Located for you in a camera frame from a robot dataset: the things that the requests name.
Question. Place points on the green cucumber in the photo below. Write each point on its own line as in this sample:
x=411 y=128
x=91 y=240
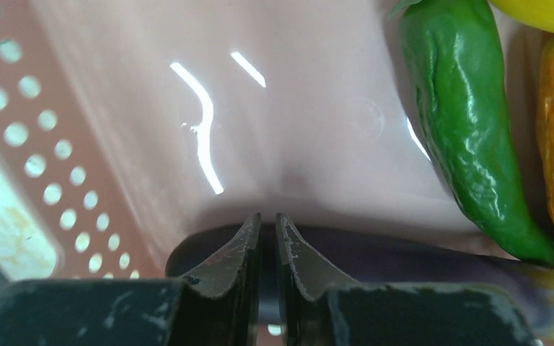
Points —
x=454 y=57

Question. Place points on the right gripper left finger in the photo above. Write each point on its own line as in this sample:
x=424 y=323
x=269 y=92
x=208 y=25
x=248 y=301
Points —
x=215 y=303

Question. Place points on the pink plastic basket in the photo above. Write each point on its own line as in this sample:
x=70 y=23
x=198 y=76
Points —
x=128 y=126

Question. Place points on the yellow lemon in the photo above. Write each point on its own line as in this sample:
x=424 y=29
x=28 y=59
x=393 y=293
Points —
x=537 y=14

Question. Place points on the purple eggplant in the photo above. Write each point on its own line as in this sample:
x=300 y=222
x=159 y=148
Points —
x=372 y=258

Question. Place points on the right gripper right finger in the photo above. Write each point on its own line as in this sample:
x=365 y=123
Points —
x=322 y=305

